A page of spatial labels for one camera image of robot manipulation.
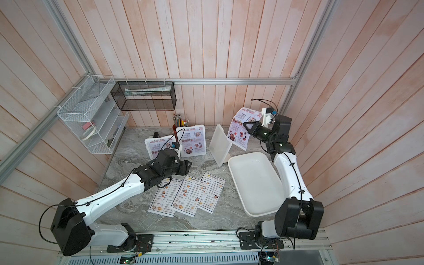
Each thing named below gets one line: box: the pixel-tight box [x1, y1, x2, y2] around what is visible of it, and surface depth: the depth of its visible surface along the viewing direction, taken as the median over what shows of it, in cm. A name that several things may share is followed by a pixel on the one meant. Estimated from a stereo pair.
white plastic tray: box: [227, 151, 285, 217], surface depth 94 cm
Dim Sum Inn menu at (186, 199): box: [170, 175, 208, 218], surface depth 90 cm
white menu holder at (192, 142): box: [176, 124, 207, 158], surface depth 100 cm
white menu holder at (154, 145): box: [144, 134, 177, 161], surface depth 90 cm
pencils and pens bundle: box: [172, 113, 190, 127], surface depth 106 cm
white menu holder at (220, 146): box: [208, 124, 233, 167], surface depth 100 cm
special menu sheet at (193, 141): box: [181, 126, 206, 156], surface depth 100 cm
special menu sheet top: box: [148, 136, 175, 159], surface depth 91 cm
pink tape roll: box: [82, 121, 95, 131], surface depth 83 cm
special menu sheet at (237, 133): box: [226, 107, 263, 152], surface depth 80 cm
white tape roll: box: [80, 125, 97, 141], surface depth 81 cm
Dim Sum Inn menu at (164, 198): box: [147, 178, 185, 218], surface depth 87 cm
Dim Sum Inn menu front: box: [197, 172, 227, 215], surface depth 91 cm
